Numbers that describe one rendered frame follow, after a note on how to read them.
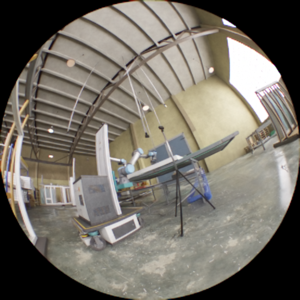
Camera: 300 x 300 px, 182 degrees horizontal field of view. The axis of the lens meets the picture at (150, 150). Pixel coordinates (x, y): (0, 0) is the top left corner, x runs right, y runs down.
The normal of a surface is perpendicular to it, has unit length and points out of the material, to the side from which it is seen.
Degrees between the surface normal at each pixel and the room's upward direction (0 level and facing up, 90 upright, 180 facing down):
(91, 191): 90
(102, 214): 90
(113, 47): 180
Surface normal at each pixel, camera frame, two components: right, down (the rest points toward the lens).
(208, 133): -0.56, -0.15
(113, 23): 0.27, 0.90
